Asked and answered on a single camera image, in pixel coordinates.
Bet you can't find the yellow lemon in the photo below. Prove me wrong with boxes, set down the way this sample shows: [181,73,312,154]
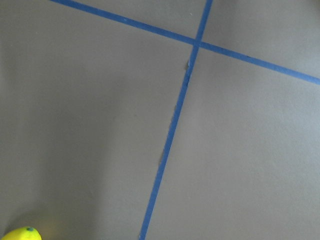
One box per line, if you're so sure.
[1,226,42,240]

